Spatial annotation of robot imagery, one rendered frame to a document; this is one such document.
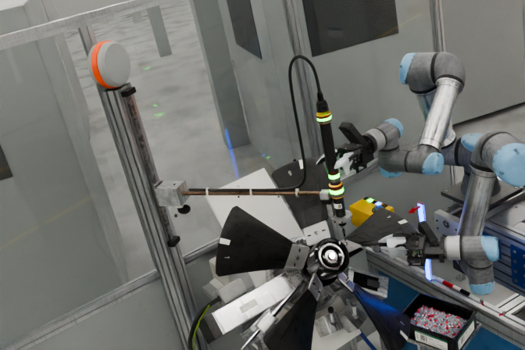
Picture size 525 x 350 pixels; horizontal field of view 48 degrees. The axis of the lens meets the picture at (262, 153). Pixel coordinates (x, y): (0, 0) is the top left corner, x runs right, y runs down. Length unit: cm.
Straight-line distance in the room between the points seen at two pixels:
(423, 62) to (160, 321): 147
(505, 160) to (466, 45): 397
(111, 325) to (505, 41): 450
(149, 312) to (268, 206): 71
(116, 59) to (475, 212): 127
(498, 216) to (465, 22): 330
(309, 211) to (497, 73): 417
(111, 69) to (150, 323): 110
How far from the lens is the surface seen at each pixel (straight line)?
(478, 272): 196
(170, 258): 231
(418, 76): 224
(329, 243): 192
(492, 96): 600
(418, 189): 326
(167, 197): 215
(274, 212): 219
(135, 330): 258
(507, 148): 180
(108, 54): 203
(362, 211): 242
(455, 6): 558
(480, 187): 197
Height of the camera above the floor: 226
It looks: 22 degrees down
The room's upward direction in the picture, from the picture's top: 13 degrees counter-clockwise
